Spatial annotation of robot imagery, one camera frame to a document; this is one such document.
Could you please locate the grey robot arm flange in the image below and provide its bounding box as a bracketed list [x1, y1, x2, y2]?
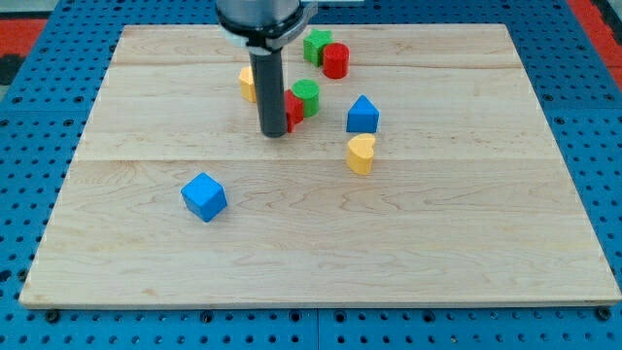
[215, 0, 318, 54]

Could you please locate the yellow heart block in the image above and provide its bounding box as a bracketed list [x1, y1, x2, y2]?
[346, 133, 376, 175]

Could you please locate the blue triangle block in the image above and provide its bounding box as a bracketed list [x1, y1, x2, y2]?
[346, 95, 380, 133]

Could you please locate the red block beside rod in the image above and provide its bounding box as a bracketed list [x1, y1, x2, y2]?
[285, 89, 304, 133]

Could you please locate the green cylinder block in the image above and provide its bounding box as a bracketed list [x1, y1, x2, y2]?
[292, 79, 320, 118]

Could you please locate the wooden board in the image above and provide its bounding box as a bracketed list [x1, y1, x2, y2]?
[19, 24, 621, 310]

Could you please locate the blue cube block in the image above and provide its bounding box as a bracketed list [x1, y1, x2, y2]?
[181, 172, 227, 222]

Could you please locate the yellow block behind rod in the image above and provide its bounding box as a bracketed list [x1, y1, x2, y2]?
[238, 66, 257, 103]

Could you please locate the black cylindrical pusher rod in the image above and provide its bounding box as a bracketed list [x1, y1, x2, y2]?
[250, 50, 288, 138]

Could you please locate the red cylinder block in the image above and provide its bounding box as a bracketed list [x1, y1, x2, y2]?
[323, 43, 350, 80]

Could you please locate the green star block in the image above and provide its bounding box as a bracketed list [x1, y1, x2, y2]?
[303, 28, 333, 67]

